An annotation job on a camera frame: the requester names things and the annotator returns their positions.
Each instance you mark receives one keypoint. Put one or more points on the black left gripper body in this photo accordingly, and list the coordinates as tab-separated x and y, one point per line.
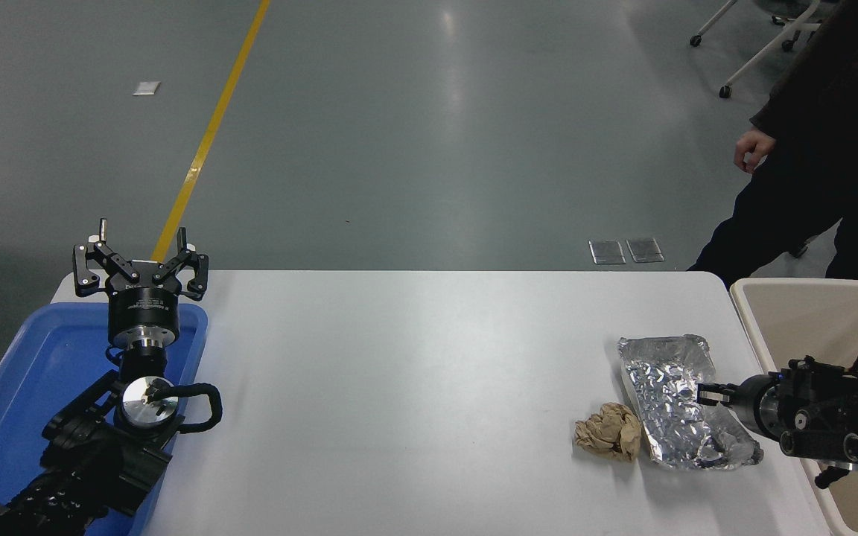
144	307

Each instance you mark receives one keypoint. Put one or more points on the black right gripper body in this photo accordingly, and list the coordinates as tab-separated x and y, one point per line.
751	406

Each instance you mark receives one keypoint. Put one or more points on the silver foil plate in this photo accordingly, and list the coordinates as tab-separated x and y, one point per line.
667	387

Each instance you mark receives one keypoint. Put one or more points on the large pale dustbin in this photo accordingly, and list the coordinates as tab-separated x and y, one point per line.
801	327

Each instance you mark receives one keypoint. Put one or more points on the silver floor plate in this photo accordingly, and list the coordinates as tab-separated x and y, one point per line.
645	250
607	251

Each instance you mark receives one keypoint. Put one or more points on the person's right hand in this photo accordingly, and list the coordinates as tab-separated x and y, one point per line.
753	149

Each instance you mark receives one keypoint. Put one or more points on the crumpled tan paper ball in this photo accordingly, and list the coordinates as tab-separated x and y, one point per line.
608	435

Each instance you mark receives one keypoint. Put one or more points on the blue plastic tray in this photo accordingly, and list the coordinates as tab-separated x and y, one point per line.
34	372

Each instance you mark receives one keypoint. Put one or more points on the yellow floor tape line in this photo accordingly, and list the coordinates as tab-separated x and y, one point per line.
209	134

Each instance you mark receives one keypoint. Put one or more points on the small white floor patch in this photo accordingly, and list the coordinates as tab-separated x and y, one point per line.
146	88

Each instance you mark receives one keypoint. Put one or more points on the person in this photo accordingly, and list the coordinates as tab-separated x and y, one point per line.
846	149

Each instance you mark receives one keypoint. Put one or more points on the white wheeled chair base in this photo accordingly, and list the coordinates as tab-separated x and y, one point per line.
757	56

